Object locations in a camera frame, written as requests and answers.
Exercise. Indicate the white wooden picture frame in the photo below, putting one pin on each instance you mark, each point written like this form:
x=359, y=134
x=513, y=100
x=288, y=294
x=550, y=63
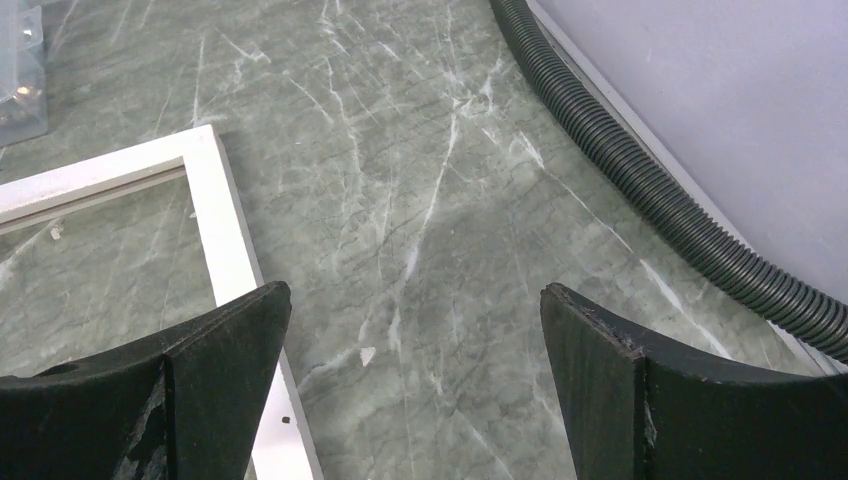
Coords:
x=283, y=447

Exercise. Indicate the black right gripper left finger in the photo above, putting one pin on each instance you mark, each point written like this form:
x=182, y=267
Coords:
x=182, y=403

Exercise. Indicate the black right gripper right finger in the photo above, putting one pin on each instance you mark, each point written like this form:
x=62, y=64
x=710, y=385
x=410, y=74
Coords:
x=637, y=404

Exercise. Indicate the clear plastic organizer box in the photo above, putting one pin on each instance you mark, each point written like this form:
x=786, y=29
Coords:
x=23, y=78

